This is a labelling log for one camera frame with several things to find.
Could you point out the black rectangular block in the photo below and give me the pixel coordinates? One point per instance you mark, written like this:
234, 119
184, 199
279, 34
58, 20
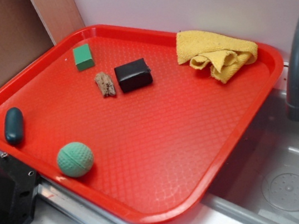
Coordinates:
133, 75

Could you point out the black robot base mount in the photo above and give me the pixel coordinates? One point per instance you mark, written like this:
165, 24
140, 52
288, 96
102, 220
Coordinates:
18, 189

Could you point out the yellow folded cloth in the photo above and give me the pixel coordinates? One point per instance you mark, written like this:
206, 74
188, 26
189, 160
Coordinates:
224, 55

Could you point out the grey plastic sink basin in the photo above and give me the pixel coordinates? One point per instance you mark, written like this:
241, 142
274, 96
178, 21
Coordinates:
259, 183

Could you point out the brown wood piece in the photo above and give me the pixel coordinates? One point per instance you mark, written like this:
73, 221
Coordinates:
105, 84

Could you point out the red plastic tray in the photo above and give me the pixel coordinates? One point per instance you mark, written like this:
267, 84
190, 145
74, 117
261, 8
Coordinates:
157, 148

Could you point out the green wooden block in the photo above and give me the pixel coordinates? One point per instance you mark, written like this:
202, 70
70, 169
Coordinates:
83, 57

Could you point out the dark teal oval capsule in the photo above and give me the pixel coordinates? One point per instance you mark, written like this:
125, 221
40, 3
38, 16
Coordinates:
13, 126

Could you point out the light green dimpled ball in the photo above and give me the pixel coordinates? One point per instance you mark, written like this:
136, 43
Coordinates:
75, 159

